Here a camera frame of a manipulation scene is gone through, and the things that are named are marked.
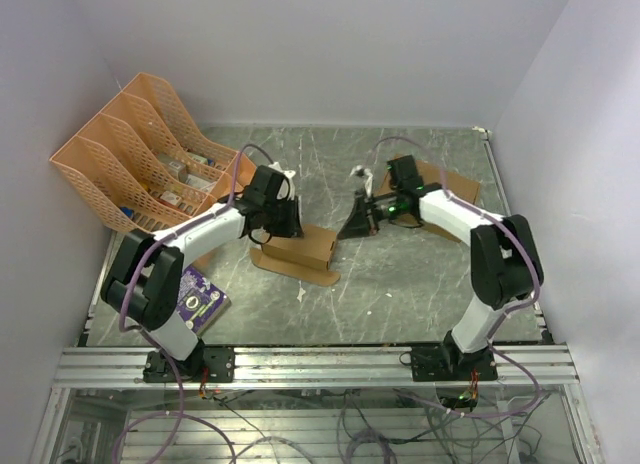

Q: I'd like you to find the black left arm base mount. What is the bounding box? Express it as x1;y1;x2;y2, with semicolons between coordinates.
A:
142;345;236;384

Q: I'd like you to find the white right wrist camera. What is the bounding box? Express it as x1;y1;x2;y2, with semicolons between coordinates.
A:
350;165;374;198

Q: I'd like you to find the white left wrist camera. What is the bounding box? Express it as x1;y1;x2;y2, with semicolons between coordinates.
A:
277;170;296;200

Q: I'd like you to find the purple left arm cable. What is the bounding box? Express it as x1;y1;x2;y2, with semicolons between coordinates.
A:
112;143;281;464

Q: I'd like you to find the pink plastic desk organizer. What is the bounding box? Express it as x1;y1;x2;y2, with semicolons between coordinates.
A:
50;73;256;233

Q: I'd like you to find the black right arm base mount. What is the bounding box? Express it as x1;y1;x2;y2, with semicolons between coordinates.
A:
409;344;498;382

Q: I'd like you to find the aluminium frame rail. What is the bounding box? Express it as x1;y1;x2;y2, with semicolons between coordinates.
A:
53;345;579;390

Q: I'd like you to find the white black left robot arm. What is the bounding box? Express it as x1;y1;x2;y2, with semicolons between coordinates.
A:
100;163;303;381

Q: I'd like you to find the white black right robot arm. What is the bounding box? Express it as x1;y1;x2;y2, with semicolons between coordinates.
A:
338;155;544;380

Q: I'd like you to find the cardboard box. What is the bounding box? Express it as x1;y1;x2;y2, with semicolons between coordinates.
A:
396;159;487;245
250;224;341;287

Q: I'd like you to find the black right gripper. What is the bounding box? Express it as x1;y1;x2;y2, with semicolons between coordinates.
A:
338;188;403;240

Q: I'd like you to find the closed folded cardboard box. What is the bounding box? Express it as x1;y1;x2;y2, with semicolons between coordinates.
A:
396;159;487;245

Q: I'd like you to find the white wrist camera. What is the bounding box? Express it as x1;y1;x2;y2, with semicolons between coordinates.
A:
277;170;296;200
350;165;374;198

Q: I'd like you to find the purple book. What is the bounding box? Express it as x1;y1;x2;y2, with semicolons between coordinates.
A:
176;265;231;335

